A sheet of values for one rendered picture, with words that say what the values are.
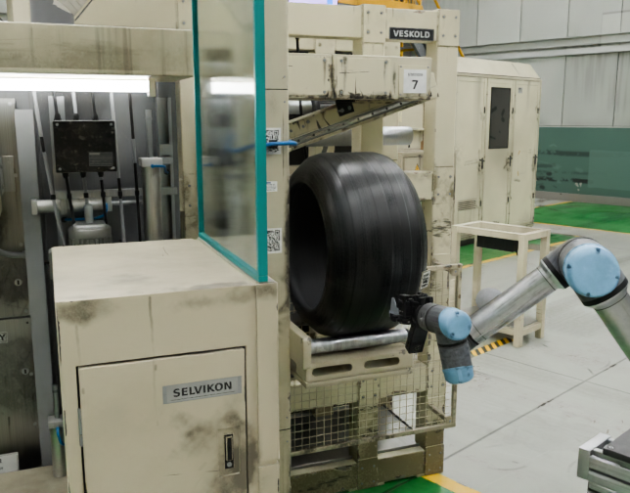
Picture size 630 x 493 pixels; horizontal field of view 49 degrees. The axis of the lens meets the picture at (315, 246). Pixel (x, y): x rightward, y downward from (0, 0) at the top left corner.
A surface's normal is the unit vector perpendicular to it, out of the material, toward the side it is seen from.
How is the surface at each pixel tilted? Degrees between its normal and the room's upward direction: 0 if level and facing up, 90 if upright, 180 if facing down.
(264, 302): 90
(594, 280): 84
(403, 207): 61
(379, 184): 44
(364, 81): 90
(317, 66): 90
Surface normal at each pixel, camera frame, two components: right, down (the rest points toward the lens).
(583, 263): -0.26, 0.07
